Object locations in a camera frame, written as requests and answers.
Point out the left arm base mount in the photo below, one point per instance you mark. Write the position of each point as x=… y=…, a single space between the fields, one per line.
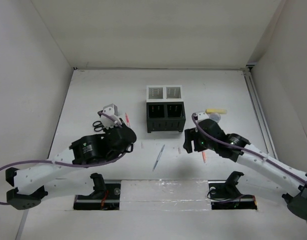
x=104 y=197

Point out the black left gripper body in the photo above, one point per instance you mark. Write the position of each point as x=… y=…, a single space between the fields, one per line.
x=109 y=130

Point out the yellow highlighter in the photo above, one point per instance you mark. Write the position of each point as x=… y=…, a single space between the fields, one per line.
x=216 y=111

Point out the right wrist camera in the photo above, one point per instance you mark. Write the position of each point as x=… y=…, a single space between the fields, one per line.
x=200 y=116

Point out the black slotted organizer box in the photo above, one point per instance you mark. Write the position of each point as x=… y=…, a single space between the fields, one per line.
x=165 y=116

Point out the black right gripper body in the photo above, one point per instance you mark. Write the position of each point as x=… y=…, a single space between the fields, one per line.
x=200 y=144

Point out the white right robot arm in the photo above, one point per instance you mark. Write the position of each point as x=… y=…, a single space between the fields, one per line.
x=283 y=184

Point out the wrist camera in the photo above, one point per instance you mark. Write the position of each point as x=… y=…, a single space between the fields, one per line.
x=200 y=116
x=109 y=116

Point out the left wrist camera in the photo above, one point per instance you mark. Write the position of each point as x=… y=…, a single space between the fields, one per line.
x=109 y=116

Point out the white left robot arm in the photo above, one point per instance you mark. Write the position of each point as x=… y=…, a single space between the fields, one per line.
x=47 y=178

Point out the clear jar of paperclips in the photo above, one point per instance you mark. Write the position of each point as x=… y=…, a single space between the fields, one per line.
x=216 y=117

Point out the white slotted organizer box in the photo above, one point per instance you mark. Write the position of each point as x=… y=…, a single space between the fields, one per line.
x=164 y=93

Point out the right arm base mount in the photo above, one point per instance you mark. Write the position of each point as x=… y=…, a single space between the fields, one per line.
x=224 y=194

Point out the orange red pen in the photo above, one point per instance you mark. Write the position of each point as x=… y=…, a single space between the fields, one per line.
x=204 y=157

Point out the black handled scissors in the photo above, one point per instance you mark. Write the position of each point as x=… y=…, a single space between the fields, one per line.
x=97 y=126

